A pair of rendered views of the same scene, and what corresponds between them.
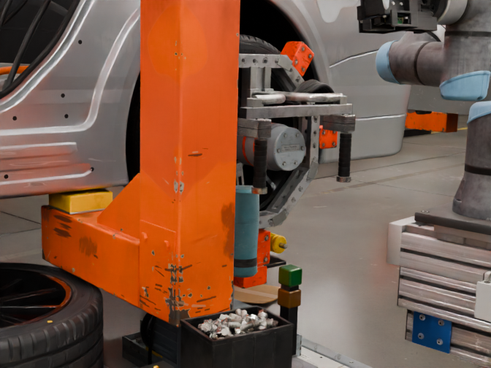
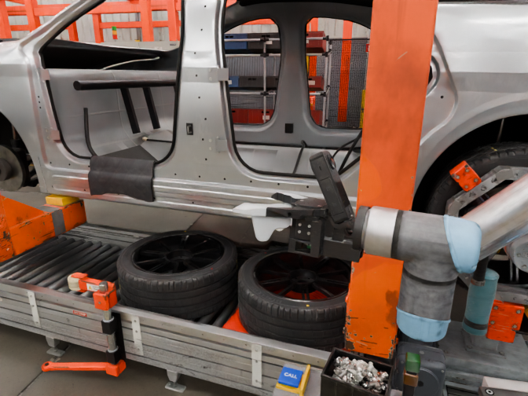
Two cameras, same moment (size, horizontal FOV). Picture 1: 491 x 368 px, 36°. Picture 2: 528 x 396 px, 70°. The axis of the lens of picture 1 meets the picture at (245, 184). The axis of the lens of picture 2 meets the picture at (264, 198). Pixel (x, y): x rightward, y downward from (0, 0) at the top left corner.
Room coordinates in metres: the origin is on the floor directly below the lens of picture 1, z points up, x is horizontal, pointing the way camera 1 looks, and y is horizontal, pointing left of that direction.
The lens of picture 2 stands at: (0.77, -0.66, 1.44)
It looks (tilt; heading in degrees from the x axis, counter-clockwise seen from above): 18 degrees down; 60
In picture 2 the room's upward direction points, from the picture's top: straight up
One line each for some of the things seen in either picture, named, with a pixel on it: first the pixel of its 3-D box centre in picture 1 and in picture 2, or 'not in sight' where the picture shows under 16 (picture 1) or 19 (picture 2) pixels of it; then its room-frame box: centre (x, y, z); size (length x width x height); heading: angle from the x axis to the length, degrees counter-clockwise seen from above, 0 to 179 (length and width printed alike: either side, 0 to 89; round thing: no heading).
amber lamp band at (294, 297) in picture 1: (289, 296); (410, 375); (1.60, -0.11, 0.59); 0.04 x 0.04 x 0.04; 41
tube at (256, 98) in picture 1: (254, 86); not in sight; (2.14, -0.02, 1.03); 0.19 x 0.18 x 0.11; 41
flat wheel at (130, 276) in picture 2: not in sight; (180, 269); (1.32, 1.23, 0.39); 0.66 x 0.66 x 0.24
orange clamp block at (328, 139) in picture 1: (321, 136); not in sight; (2.50, -0.25, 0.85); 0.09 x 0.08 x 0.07; 131
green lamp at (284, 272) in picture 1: (290, 275); (412, 362); (1.60, -0.11, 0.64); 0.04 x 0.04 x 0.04; 41
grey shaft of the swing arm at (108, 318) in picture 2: not in sight; (110, 328); (0.90, 1.00, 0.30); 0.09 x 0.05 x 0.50; 131
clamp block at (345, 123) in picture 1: (339, 121); not in sight; (2.25, -0.28, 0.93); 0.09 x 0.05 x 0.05; 41
